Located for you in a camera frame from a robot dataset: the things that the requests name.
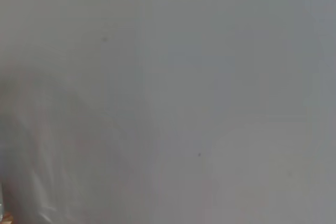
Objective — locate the glass water dispenser jar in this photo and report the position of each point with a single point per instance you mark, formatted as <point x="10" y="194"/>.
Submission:
<point x="1" y="209"/>

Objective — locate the wooden dispenser stand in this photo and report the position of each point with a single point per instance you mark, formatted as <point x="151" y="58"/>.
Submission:
<point x="8" y="219"/>

